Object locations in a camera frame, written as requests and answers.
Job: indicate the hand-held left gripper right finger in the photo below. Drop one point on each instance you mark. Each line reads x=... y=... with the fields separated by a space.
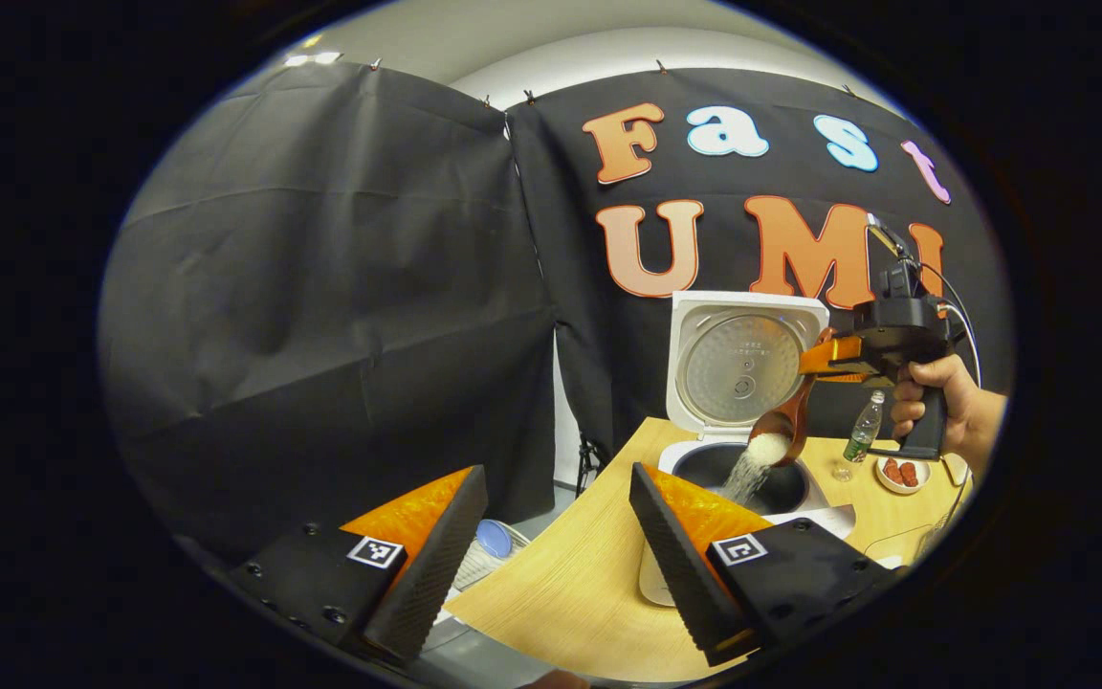
x=680 y=565

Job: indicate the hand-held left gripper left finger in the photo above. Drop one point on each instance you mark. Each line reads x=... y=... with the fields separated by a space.
x=436 y=565

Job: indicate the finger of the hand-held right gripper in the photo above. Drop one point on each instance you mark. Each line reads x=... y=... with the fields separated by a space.
x=833 y=359

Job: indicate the brown wooden spoon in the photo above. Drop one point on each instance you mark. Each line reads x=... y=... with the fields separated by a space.
x=800 y=421

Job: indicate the white rice cooker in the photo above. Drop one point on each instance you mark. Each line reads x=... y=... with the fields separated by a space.
x=742 y=364

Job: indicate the white rice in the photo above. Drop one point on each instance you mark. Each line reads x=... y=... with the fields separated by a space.
x=757 y=459

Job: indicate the white slatted tray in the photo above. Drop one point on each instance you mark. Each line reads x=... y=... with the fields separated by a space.
x=470 y=574

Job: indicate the clear plastic water bottle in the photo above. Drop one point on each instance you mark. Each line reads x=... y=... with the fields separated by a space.
x=865 y=431

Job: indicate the red meat slice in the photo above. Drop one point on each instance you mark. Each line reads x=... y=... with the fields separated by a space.
x=909 y=475
x=892 y=473

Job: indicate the black tripod stand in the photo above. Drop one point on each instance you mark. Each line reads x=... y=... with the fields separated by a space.
x=591 y=464

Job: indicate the white round plate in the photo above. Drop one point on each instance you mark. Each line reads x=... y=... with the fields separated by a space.
x=922 y=478

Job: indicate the black backdrop cloth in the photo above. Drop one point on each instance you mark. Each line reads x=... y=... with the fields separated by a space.
x=321 y=316

